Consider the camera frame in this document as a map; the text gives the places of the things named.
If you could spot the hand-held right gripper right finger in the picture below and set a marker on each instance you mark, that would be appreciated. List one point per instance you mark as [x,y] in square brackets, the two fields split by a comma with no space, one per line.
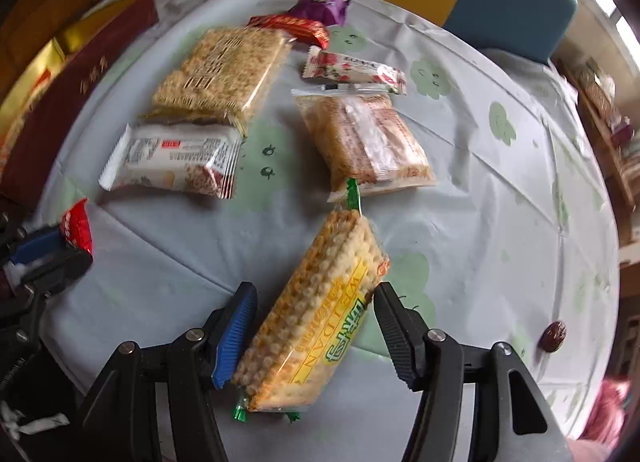
[395,337]

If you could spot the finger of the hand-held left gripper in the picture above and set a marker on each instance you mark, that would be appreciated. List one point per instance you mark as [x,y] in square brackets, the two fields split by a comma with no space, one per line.
[60,267]
[35,244]

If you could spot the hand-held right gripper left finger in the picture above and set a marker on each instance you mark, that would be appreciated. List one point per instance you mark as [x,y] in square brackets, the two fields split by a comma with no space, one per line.
[234,337]

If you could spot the small red snack packet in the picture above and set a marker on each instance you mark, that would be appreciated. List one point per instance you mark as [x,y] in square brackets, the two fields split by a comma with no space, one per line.
[76,229]

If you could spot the yellow label cracker packet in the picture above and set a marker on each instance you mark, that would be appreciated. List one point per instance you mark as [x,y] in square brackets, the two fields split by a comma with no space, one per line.
[310,312]

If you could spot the maroon gift box gold inside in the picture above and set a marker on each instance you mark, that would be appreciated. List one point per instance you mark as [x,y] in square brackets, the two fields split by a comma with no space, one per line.
[75,86]

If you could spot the purple snack packet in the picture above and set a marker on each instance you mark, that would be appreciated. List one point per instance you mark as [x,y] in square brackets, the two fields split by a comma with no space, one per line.
[322,9]

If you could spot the white red-edged biscuit packet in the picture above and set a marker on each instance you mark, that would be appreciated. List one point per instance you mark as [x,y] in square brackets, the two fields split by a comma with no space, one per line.
[170,156]

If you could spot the red date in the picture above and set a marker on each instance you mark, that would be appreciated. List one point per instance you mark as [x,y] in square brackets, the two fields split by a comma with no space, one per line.
[554,336]

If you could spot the pale cloud print tablecloth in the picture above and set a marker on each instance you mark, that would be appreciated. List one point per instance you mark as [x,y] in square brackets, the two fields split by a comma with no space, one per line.
[475,192]

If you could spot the clear orange pastry packet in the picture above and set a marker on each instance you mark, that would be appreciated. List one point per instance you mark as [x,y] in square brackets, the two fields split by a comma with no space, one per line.
[360,141]

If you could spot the pink cloth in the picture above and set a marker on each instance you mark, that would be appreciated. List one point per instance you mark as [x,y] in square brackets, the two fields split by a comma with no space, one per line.
[605,412]

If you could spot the large clear cracker packet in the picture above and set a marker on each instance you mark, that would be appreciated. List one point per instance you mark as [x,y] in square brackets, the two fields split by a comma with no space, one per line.
[215,76]

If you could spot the white pink floral snack packet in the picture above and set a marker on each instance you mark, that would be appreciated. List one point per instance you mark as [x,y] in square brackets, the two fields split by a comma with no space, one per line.
[350,66]

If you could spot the wooden shelf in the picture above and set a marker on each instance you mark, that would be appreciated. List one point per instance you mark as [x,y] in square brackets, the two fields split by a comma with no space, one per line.
[605,141]

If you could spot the long red snack packet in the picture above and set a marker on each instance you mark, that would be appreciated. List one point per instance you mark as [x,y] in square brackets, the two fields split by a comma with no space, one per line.
[295,26]

